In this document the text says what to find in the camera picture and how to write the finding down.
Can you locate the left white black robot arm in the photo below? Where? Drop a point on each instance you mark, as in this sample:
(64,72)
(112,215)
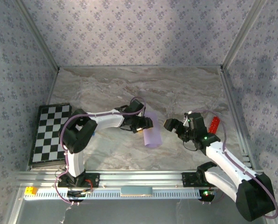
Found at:
(107,120)

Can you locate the wide grooved aluminium rail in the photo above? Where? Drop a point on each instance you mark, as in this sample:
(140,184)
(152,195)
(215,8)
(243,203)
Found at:
(141,178)

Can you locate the aluminium table edge rail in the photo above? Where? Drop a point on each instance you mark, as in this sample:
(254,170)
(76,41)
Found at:
(233,102)
(52,88)
(139,67)

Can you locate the black white checkerboard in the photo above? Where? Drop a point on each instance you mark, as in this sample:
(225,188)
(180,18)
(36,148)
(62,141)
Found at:
(39,144)

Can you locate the lilac paper sheet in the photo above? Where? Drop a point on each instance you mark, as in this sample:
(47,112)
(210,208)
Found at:
(153,137)

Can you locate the slanted aluminium frame post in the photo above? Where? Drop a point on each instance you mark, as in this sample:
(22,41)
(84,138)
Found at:
(241,35)

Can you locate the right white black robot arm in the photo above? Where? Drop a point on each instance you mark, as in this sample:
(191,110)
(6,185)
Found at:
(225,161)

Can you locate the grey blue flat box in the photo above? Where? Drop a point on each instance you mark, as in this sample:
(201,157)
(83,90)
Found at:
(136,191)

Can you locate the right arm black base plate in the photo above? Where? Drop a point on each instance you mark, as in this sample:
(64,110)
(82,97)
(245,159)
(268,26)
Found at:
(187,180)

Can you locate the yellow toy block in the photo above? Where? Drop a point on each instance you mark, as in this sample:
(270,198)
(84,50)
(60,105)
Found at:
(29,191)

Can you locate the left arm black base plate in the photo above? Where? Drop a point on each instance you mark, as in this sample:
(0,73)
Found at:
(94,180)

